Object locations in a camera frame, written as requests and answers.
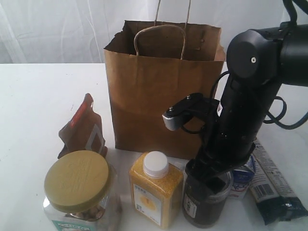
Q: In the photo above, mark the white curtain backdrop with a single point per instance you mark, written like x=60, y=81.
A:
x=76, y=31

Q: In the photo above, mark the yellow millet bottle white cap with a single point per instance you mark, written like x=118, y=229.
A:
x=156, y=188

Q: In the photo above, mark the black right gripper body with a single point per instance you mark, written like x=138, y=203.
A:
x=227, y=142

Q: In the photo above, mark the dark spice jar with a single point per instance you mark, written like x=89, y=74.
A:
x=203, y=201

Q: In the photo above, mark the nut jar gold lid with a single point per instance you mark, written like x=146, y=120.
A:
x=81, y=193

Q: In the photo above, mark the brown paper bag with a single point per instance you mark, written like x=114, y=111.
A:
x=150, y=66

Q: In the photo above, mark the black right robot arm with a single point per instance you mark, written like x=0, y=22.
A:
x=259, y=61

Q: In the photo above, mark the brown coffee pouch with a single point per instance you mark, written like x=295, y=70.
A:
x=84, y=131

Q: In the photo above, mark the milk carton blue white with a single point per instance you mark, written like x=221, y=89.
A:
x=242, y=177

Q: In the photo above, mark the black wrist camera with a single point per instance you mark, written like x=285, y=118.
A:
x=183, y=113

